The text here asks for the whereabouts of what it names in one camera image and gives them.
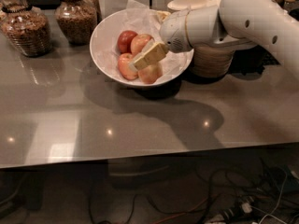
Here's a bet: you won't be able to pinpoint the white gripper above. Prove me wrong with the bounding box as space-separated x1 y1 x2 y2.
129 9 192 72

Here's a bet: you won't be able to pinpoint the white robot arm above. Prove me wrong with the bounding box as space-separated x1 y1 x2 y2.
129 0 299 77

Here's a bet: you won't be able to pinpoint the front right apple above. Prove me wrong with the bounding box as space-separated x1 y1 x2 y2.
138 63 163 84

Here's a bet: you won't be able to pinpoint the top red-yellow apple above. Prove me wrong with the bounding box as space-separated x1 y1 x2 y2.
130 34 152 56

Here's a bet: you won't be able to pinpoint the front left apple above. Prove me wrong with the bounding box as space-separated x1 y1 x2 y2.
118 53 138 80

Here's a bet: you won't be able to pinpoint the dark red apple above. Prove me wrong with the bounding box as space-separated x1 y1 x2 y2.
117 30 137 53

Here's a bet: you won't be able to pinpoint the white ceramic bowl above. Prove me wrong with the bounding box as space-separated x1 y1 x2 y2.
90 8 193 88

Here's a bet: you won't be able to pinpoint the front stack paper bowls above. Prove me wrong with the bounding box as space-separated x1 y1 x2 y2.
190 46 235 78

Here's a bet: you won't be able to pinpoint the middle glass granola jar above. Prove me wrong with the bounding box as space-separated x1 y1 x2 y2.
55 0 97 45

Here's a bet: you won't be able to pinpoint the glass granola jar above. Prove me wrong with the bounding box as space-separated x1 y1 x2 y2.
55 0 97 45
0 0 51 57

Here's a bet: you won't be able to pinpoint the black cutlery caddy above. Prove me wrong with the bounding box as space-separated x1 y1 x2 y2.
229 46 267 75

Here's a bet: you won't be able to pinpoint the left glass granola jar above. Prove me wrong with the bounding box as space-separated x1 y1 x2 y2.
0 0 51 57

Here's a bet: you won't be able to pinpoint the red floor cable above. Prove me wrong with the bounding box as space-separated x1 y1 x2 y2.
152 196 216 224

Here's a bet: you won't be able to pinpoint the black floor cable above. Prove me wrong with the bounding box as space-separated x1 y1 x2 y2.
88 161 219 224

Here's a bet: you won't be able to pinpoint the white floor cable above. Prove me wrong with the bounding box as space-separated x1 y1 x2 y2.
258 168 291 224

